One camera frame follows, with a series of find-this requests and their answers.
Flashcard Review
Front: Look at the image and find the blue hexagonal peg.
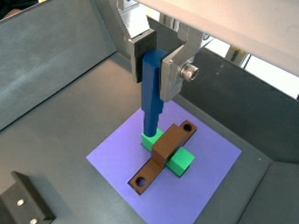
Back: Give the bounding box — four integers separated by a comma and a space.
141, 50, 165, 137

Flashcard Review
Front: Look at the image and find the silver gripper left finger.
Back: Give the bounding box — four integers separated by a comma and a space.
109, 0, 156, 82

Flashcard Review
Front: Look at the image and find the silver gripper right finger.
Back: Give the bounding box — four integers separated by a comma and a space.
160, 23, 203, 102

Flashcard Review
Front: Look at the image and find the purple base block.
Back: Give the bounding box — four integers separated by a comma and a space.
87, 101, 241, 224

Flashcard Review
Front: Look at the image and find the brown bracket with holes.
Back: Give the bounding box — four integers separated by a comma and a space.
128, 120, 197, 195

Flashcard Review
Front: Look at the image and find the green U-shaped block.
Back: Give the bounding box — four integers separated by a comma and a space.
141, 129, 195, 177

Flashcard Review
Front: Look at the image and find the black angle bracket fixture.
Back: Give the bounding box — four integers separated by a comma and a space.
0, 171, 56, 224

